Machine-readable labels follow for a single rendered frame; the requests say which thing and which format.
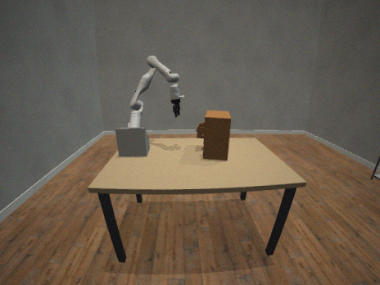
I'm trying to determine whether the brown wooden chest of drawers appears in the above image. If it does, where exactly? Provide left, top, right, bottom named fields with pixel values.
left=203, top=111, right=231, bottom=161

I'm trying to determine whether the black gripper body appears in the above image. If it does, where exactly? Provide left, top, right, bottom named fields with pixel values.
left=171, top=99, right=180, bottom=109

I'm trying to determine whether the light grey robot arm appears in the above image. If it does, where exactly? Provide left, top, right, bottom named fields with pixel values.
left=128, top=56, right=185, bottom=128

